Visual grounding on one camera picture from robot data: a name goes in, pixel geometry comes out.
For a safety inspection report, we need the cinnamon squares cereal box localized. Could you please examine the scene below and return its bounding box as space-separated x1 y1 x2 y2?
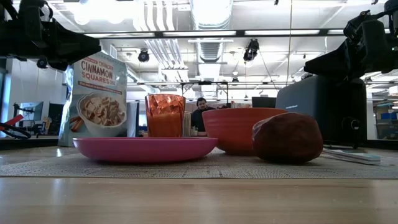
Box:
58 51 128 147

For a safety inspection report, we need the black background monitor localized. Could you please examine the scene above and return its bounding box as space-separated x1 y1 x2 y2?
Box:
251 96 277 109

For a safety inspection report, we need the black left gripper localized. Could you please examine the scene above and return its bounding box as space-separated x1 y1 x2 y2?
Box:
0 0 103 71

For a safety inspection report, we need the small background monitor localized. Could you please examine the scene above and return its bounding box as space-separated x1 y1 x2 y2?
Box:
18 101 44 122

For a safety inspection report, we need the orange plastic bowl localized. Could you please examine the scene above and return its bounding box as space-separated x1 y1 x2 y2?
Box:
201 107 289 156

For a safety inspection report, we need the black aluminium table frame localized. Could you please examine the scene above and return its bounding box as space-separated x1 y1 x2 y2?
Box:
0 136 398 150

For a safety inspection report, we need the red handle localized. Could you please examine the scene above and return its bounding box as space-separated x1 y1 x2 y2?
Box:
0 114 25 127

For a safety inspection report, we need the black overhead frame bar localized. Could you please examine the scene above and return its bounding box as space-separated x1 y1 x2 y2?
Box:
83 27 352 40

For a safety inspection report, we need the orange faceted cup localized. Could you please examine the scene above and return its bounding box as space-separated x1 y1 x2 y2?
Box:
144 93 187 138

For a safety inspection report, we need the pink plastic plate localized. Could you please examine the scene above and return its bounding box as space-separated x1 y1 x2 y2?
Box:
72 136 219 165

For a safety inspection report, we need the grey woven placemat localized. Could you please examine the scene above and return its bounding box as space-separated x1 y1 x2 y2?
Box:
0 146 398 180

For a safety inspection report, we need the clear ribbed glass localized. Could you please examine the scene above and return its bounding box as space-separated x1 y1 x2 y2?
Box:
183 111 192 138

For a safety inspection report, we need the red apple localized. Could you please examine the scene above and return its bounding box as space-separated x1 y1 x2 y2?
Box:
251 111 324 165

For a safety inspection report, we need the black two-slot toaster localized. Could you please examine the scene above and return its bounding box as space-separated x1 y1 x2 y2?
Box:
275 74 368 149

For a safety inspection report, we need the storage shelf with bins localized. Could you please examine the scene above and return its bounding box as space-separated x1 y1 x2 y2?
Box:
373 99 398 141

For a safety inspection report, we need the silver ventilation duct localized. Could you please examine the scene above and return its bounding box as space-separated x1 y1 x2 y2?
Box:
189 0 234 63

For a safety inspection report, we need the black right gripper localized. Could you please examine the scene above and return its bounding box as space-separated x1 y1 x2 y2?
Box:
303 0 398 81

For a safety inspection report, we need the person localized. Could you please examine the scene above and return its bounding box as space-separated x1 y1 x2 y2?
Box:
190 96 218 137

